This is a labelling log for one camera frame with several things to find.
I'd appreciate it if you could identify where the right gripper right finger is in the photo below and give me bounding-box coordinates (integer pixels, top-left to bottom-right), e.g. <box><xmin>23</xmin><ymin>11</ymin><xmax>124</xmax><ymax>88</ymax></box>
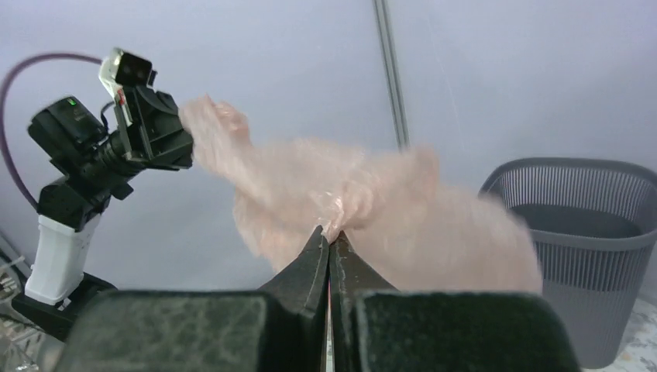
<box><xmin>328</xmin><ymin>232</ymin><xmax>395</xmax><ymax>372</ymax></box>

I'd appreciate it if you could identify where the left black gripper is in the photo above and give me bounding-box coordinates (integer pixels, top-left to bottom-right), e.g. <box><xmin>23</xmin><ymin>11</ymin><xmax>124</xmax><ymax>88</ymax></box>
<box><xmin>115</xmin><ymin>86</ymin><xmax>193</xmax><ymax>171</ymax></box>

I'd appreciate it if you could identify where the pink plastic trash bag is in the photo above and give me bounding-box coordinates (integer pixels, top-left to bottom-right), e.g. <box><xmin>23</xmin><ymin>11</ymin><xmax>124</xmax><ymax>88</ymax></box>
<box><xmin>179</xmin><ymin>96</ymin><xmax>542</xmax><ymax>294</ymax></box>

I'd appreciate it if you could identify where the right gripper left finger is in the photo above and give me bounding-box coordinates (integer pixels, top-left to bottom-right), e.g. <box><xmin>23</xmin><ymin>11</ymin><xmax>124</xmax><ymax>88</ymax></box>
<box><xmin>260</xmin><ymin>226</ymin><xmax>329</xmax><ymax>371</ymax></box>

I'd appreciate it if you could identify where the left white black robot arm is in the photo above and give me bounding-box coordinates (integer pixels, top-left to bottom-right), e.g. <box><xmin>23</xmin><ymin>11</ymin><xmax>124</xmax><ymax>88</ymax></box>
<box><xmin>12</xmin><ymin>86</ymin><xmax>193</xmax><ymax>341</ymax></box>

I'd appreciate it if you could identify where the grey plastic trash bin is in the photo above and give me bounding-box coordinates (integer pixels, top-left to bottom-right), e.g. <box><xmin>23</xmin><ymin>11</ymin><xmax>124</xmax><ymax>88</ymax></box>
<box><xmin>481</xmin><ymin>157</ymin><xmax>656</xmax><ymax>369</ymax></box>

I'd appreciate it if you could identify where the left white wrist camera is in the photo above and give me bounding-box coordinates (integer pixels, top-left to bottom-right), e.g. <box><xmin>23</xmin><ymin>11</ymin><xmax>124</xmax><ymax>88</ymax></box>
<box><xmin>98</xmin><ymin>47</ymin><xmax>157</xmax><ymax>100</ymax></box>

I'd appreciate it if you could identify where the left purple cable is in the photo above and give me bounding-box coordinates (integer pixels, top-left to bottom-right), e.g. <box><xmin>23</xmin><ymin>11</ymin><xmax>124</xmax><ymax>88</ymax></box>
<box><xmin>0</xmin><ymin>52</ymin><xmax>104</xmax><ymax>212</ymax></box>

